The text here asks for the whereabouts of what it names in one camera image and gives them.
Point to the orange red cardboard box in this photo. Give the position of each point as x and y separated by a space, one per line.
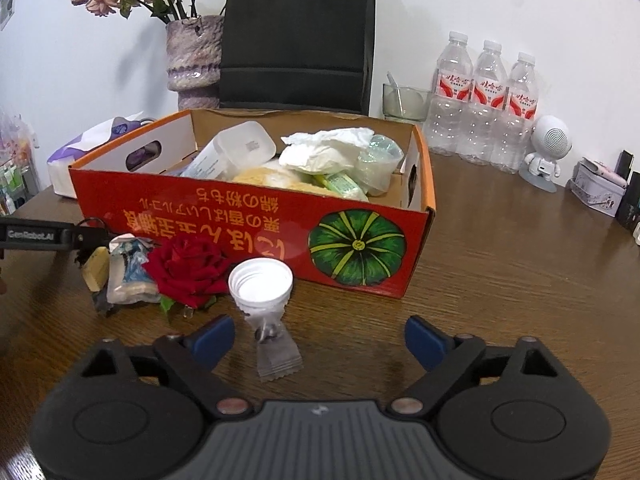
225 220

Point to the purple white tissue pack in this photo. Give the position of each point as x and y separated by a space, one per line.
85 145

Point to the white tissue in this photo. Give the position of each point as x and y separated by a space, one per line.
320 152

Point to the clear cotton swab box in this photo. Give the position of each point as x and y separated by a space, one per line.
235 147

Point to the red artificial rose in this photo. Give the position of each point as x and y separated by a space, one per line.
187 270

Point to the black paper bag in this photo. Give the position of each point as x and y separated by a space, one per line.
300 40

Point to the pink oblong case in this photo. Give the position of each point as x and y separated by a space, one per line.
605 172

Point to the white robot figure speaker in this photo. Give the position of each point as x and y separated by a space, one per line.
547 152

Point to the white screw cap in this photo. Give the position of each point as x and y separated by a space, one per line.
260 285

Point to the pale yellow block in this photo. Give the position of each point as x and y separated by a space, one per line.
96 267

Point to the green white packet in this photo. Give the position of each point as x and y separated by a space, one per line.
342 186

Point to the glass cup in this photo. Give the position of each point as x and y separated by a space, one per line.
407 105

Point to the purple marbled vase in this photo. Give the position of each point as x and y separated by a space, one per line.
192 60

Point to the white spoon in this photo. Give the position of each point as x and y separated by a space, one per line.
395 91

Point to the clear plastic bag bundle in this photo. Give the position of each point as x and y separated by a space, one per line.
380 162

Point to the shelf of small packets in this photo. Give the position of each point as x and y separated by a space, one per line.
15 170

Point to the small black box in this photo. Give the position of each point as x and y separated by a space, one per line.
625 165

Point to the small clear sachet with bolt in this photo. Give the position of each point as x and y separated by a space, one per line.
275 355

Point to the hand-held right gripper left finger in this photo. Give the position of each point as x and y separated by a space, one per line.
215 341

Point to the tall black box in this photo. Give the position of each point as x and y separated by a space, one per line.
631 202

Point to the grey tin box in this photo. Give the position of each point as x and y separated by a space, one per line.
595 197

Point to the clear snack packet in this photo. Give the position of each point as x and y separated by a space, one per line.
129 270

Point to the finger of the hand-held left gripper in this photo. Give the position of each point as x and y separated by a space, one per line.
90 237

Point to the clear water bottle red label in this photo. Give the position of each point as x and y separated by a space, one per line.
517 120
484 110
450 100

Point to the yellow white plush toy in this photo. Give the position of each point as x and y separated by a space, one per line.
270 177

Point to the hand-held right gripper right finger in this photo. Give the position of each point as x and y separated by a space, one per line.
425 343

